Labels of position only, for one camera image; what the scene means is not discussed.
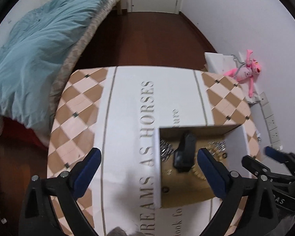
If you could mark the white power strip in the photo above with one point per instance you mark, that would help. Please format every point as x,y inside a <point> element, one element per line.
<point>270,123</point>

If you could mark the grey fuzzy cloth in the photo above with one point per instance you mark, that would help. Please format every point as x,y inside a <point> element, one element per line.
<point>120,232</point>

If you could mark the cardboard box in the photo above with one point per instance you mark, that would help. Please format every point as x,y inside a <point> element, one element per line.
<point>186,192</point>

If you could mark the light blue blanket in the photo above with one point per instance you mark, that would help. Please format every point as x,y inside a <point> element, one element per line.
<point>34,54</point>

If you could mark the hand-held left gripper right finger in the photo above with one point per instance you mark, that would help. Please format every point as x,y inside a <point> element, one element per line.
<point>211,172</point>

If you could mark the pink plush toy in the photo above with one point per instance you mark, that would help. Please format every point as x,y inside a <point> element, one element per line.
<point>245,72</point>

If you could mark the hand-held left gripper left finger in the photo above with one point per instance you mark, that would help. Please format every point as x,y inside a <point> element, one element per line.
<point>86,174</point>

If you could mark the bed with patterned mattress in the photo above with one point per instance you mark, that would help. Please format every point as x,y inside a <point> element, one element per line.
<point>71,61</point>

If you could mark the checked printed tablecloth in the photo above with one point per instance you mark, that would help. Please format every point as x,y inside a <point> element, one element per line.
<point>127,103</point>

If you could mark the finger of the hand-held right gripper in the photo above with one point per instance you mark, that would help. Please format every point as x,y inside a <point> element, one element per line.
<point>275,152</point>
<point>255,166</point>

